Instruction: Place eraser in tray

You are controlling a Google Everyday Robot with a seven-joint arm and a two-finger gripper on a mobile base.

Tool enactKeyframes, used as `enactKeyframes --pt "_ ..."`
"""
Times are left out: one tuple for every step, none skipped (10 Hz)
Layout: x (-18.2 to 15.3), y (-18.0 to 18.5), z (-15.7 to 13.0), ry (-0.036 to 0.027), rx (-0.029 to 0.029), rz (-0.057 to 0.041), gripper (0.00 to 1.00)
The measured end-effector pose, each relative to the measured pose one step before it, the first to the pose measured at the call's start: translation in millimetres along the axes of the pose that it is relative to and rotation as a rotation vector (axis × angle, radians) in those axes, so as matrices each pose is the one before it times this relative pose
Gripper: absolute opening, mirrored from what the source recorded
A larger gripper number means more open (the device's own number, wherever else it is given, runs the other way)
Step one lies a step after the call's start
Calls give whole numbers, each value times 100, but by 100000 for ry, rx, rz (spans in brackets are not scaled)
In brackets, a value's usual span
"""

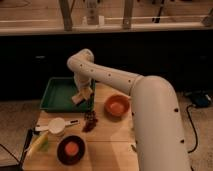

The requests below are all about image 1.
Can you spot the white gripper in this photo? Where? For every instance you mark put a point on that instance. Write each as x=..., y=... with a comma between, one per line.
x=83, y=83

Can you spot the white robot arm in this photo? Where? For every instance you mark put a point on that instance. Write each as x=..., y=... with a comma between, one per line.
x=159, y=133

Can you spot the green plastic tray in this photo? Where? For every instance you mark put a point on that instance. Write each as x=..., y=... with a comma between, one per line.
x=57, y=97

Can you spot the dark grape bunch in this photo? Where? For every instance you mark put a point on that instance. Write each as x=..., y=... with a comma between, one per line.
x=90, y=121

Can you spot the orange bowl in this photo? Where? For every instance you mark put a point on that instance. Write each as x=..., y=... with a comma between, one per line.
x=117, y=105

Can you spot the white measuring cup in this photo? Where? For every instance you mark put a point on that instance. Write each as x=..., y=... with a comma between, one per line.
x=56, y=126

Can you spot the orange fruit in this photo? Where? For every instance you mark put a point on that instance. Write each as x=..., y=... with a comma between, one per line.
x=71, y=149

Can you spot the dark round plate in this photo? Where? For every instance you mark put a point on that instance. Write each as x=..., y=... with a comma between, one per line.
x=66, y=159

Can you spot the yellow corn cob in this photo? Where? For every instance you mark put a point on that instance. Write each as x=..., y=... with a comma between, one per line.
x=36, y=145

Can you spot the dark blue floor device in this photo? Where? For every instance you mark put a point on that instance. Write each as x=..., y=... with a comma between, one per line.
x=200, y=99

